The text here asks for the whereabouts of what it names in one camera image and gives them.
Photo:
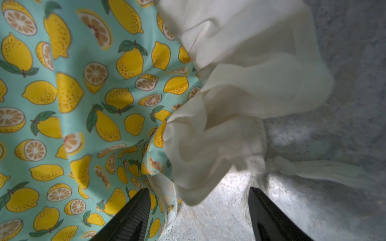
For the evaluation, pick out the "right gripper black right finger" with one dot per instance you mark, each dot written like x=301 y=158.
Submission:
x=269 y=222

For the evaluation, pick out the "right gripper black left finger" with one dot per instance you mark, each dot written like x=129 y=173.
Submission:
x=130 y=223

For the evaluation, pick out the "lemon print ruffled pillow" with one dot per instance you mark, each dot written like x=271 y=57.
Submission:
x=101 y=99

